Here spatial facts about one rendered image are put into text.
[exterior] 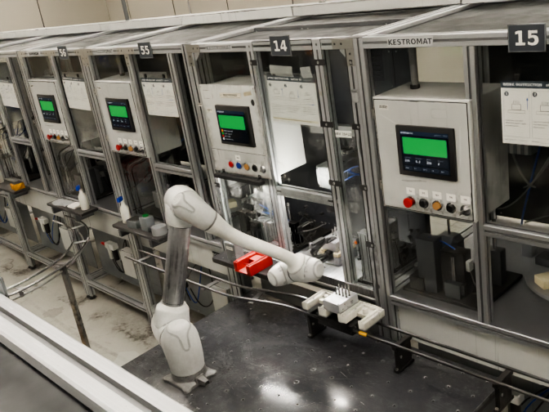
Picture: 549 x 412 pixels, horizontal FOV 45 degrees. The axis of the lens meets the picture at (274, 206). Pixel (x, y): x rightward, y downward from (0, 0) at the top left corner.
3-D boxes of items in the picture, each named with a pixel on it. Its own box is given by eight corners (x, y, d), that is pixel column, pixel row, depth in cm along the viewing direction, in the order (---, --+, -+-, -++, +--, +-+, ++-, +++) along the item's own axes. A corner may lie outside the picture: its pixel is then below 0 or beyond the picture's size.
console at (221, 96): (212, 172, 349) (194, 85, 333) (251, 154, 367) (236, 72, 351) (265, 181, 320) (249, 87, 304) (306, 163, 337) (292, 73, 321)
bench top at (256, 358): (85, 395, 304) (83, 387, 303) (253, 295, 369) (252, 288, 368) (329, 571, 198) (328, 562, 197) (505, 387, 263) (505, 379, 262)
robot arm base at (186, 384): (191, 398, 283) (189, 387, 281) (162, 380, 299) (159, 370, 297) (224, 376, 294) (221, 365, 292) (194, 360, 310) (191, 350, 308)
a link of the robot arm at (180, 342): (176, 382, 286) (164, 338, 278) (164, 362, 302) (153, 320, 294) (210, 368, 292) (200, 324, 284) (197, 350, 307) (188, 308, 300)
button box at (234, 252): (227, 261, 351) (223, 241, 347) (238, 256, 356) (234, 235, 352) (237, 265, 345) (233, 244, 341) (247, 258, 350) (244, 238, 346)
